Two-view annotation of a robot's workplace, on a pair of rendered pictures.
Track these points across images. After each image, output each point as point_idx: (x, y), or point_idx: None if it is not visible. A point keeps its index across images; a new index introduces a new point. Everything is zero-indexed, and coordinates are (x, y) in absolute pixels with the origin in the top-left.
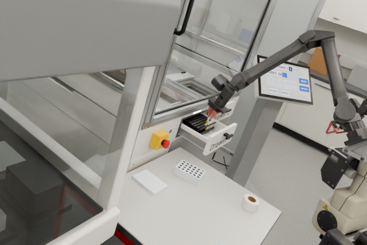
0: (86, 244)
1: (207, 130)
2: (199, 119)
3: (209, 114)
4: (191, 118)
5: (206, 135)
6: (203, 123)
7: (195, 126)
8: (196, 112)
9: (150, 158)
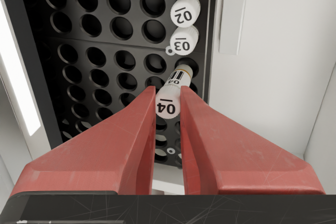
0: None
1: (215, 9)
2: (83, 15)
3: (153, 164)
4: (47, 61)
5: (237, 31)
6: (156, 54)
7: (156, 162)
8: (20, 68)
9: (152, 192)
